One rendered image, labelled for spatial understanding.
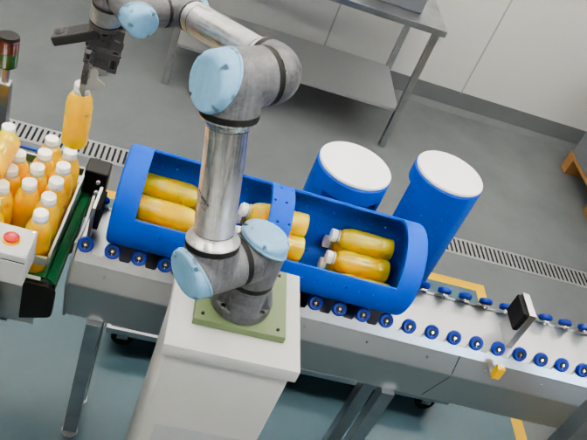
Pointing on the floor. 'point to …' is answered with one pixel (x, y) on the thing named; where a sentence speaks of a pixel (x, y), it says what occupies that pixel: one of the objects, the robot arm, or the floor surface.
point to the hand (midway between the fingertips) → (82, 85)
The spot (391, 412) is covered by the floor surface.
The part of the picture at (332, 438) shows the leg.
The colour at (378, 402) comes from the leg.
